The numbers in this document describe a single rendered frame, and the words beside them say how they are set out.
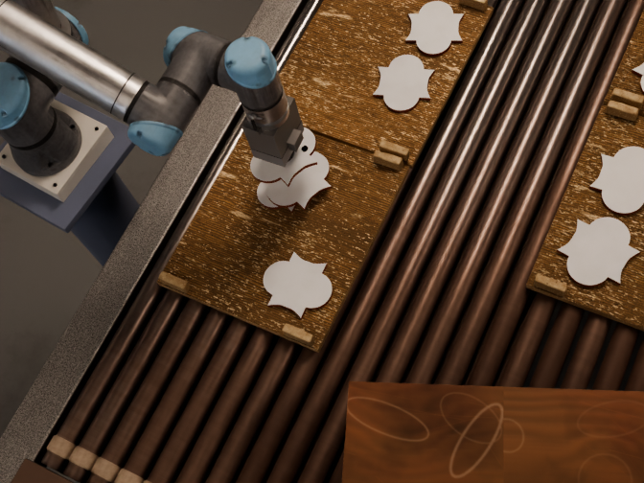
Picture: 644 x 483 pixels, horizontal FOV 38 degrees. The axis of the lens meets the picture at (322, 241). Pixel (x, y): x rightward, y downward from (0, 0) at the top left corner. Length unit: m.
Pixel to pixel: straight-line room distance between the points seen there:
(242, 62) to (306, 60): 0.54
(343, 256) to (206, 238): 0.27
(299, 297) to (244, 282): 0.11
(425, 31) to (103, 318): 0.88
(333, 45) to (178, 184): 0.44
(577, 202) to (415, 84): 0.41
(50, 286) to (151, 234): 1.16
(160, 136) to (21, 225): 1.71
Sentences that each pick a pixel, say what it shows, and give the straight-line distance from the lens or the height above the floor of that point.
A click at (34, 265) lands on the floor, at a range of 3.06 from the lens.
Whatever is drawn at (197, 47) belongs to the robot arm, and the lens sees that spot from 1.53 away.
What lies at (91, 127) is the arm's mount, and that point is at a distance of 2.06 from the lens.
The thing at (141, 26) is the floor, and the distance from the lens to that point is 3.43.
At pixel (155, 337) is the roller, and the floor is 0.91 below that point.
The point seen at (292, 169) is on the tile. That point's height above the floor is 1.06.
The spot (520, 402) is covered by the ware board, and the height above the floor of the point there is 1.04.
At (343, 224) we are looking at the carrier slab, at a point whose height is 0.94.
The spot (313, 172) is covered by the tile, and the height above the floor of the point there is 0.97.
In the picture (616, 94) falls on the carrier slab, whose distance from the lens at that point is 1.88.
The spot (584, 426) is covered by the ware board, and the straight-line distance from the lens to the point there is 1.52.
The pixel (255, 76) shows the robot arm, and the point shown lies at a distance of 1.46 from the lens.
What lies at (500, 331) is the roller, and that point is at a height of 0.92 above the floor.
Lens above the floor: 2.51
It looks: 63 degrees down
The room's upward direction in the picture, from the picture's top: 19 degrees counter-clockwise
